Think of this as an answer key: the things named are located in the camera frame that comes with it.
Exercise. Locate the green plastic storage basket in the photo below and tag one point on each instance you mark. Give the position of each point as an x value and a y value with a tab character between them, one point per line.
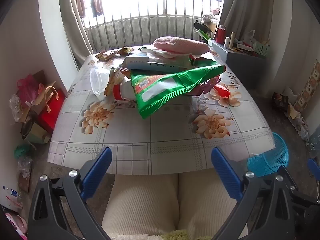
261	48

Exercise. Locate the beige tube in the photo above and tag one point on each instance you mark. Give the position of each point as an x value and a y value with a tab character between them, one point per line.
233	39

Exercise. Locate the blue plastic basket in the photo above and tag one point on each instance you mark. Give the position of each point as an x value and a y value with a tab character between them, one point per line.
267	162

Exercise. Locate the clear plastic bottle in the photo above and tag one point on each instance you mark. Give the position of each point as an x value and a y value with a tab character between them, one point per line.
312	142

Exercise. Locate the dark snack bag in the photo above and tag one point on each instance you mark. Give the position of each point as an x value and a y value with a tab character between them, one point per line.
281	101

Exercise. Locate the clear plastic cup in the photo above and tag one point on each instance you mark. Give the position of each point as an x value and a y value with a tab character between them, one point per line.
97	80

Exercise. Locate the gold snack wrapper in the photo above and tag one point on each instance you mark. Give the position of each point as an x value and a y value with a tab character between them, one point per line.
113	78

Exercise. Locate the patterned board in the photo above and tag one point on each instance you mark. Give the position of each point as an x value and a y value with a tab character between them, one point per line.
310	87

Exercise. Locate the red gift bag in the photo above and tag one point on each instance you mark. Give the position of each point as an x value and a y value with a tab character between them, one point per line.
52	115

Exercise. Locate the white plastic bag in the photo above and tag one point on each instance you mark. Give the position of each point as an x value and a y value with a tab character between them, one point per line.
250	36

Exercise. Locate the person's right leg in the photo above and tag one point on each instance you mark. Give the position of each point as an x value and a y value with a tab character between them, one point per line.
207	205

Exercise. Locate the purple snack wrapper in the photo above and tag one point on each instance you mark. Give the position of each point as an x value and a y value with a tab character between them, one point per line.
207	87

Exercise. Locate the small red packet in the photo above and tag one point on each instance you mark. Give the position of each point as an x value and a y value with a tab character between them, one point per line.
222	91

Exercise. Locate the metal balcony railing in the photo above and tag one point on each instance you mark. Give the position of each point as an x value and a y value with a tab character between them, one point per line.
150	16

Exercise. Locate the green paper bag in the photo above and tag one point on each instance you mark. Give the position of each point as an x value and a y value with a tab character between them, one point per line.
204	36

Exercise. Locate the grey-beige curtain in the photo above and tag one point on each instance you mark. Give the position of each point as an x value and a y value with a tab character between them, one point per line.
72	30
245	10

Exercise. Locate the white device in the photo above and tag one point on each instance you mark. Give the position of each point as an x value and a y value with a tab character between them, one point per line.
10	195

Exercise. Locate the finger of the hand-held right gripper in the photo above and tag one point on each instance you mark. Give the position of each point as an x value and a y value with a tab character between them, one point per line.
313	168
305	192

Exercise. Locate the pile of clothes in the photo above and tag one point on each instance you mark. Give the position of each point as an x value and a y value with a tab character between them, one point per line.
212	13

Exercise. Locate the gold snack packet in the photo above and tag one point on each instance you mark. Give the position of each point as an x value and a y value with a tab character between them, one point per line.
126	51
106	55

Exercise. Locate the pink knitted cushion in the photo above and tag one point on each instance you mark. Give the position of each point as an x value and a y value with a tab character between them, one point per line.
180	45

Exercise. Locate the red and white box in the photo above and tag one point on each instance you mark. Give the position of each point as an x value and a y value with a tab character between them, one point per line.
243	46

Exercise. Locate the white bottle with red cap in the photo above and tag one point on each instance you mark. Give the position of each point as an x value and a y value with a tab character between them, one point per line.
122	91

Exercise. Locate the grey cabinet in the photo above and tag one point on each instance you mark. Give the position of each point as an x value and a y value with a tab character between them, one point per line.
237	65

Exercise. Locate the pink plastic bag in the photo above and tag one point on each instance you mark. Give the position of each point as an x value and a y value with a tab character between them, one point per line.
27	87

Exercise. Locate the clear plastic bag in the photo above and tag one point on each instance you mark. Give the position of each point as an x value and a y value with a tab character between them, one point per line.
15	107

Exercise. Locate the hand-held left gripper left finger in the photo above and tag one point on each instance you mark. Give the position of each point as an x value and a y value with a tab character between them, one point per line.
100	170

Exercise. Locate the large green foil bag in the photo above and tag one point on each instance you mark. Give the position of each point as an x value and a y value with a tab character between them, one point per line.
170	90

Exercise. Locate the cardboard box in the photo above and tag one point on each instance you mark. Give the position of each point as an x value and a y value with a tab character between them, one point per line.
212	26

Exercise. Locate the green plastic bag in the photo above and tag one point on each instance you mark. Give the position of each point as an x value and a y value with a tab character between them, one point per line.
22	151

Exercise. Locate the white and blue box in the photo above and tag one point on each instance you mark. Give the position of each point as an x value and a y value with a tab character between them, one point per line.
136	62

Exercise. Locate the tan paper bag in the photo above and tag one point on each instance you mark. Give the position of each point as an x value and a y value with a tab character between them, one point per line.
37	132

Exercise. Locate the person's left leg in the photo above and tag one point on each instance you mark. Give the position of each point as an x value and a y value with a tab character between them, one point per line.
140	205

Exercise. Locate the dark hanging garment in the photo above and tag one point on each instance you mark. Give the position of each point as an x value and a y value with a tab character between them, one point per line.
94	11

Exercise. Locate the small white bottle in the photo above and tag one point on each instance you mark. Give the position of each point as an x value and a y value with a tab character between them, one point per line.
227	43

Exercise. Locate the green and red snack bag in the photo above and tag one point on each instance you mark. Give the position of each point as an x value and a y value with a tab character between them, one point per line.
202	60

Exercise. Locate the person's leg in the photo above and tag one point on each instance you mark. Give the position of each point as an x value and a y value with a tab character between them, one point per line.
207	205
140	205

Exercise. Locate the red thermos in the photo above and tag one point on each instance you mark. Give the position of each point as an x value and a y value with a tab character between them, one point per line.
221	35

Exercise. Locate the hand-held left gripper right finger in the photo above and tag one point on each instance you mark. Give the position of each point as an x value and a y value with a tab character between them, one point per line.
225	175

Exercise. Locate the white tissue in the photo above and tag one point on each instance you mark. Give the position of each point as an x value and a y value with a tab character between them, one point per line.
157	53

